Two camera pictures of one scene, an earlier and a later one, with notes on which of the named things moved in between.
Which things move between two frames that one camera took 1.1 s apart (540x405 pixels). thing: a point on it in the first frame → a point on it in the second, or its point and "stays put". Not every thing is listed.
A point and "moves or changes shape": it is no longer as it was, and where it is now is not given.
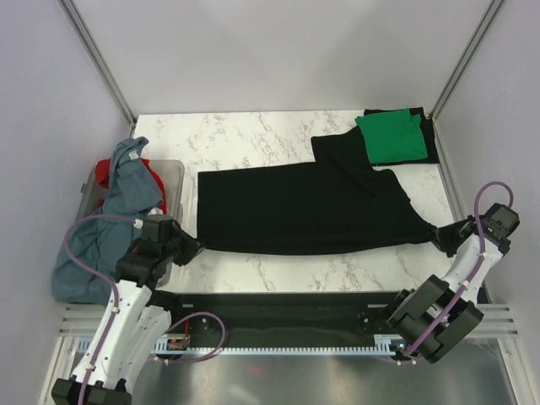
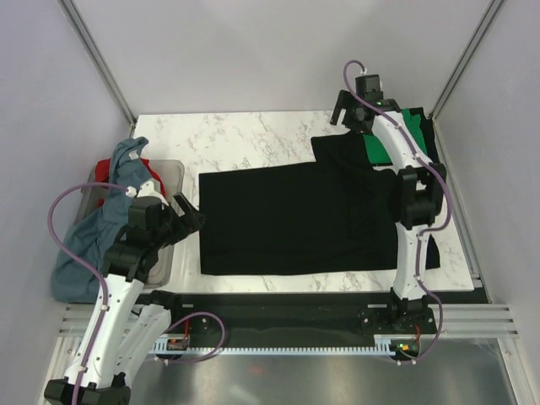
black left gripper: [191, 245] → [192, 219]
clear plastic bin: [172, 173] stays put
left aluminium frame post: [98, 57] stays put
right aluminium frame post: [467, 59] stays put
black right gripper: [444, 235] → [344, 102]
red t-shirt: [102, 177] stays put
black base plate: [280, 320] stays put
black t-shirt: [338, 200] moves or changes shape
